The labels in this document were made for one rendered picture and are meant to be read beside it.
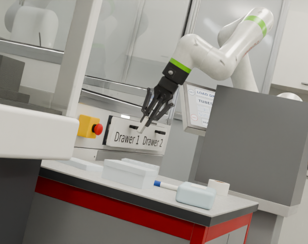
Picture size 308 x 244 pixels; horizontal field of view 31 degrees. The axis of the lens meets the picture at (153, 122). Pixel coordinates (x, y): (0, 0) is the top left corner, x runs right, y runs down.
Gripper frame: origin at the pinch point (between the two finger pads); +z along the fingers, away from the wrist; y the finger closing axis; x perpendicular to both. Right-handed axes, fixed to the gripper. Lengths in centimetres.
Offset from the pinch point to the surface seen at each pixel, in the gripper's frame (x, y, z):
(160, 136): 39.4, -4.9, 5.8
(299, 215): 284, 52, 29
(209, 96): 91, -11, -20
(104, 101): -21.3, -9.3, -2.1
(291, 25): 319, -49, -108
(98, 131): -34.2, 0.8, 5.3
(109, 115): -14.3, -8.0, 2.3
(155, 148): 36.8, -3.0, 11.0
